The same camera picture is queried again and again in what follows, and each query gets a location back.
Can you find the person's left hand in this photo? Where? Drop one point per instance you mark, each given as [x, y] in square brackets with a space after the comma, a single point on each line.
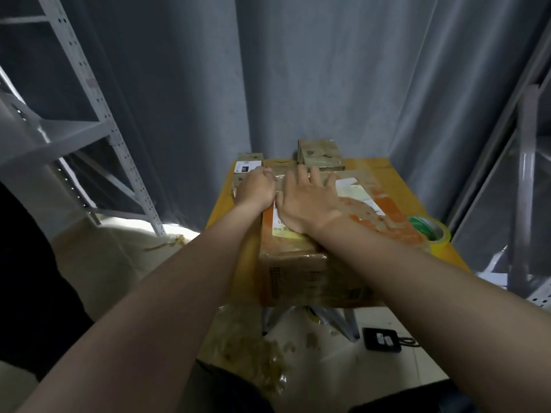
[256, 189]

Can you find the person's right hand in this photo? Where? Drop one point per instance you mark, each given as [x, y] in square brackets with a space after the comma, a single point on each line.
[308, 202]

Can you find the long white-labelled cardboard box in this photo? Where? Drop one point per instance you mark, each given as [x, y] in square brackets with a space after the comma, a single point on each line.
[248, 163]

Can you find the medium brown cardboard box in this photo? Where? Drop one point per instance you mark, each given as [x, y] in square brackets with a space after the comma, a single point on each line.
[320, 152]

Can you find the large orange print cardboard box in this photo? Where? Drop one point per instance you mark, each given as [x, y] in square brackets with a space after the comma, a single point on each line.
[297, 271]

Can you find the yellow tape roll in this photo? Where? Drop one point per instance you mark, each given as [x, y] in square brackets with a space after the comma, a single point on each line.
[430, 229]

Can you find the person's right forearm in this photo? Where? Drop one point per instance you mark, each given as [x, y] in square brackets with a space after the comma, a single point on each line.
[448, 314]

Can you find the person's left forearm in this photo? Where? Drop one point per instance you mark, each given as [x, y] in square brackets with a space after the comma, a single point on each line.
[120, 331]

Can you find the tape scraps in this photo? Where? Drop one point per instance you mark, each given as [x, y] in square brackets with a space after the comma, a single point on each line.
[245, 352]

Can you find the person's right leg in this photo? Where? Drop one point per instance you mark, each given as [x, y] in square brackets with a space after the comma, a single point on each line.
[413, 401]

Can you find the yellow wooden table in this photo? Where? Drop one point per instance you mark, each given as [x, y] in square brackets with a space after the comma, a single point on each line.
[400, 180]

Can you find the grey curtain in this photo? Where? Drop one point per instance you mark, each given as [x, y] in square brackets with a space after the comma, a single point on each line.
[301, 73]

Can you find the black power adapter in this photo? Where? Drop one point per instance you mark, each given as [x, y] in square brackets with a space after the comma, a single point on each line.
[381, 339]

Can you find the grey metal shelf unit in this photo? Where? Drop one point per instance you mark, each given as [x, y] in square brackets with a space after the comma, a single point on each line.
[512, 185]
[52, 137]

